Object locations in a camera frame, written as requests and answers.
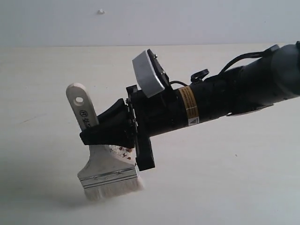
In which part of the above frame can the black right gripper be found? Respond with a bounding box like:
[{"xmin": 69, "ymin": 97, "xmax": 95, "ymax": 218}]
[{"xmin": 79, "ymin": 81, "xmax": 229, "ymax": 171}]

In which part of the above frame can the white wooden paint brush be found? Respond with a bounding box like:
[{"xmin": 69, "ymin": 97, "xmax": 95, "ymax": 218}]
[{"xmin": 66, "ymin": 83, "xmax": 144, "ymax": 201}]

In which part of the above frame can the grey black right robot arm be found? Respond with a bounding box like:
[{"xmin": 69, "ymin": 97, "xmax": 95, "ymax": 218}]
[{"xmin": 80, "ymin": 43, "xmax": 300, "ymax": 171}]

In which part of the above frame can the pile of brown pellets and rice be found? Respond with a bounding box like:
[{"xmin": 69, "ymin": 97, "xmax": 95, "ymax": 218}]
[{"xmin": 109, "ymin": 145, "xmax": 135, "ymax": 160}]

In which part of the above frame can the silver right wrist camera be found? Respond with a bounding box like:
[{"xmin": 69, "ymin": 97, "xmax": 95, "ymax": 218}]
[{"xmin": 132, "ymin": 49, "xmax": 169, "ymax": 98}]

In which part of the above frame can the small white wall hook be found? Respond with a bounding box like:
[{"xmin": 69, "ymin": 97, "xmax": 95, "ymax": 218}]
[{"xmin": 97, "ymin": 9, "xmax": 105, "ymax": 15}]

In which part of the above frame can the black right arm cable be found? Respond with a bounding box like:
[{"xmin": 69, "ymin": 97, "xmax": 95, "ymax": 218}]
[{"xmin": 168, "ymin": 45, "xmax": 281, "ymax": 90}]

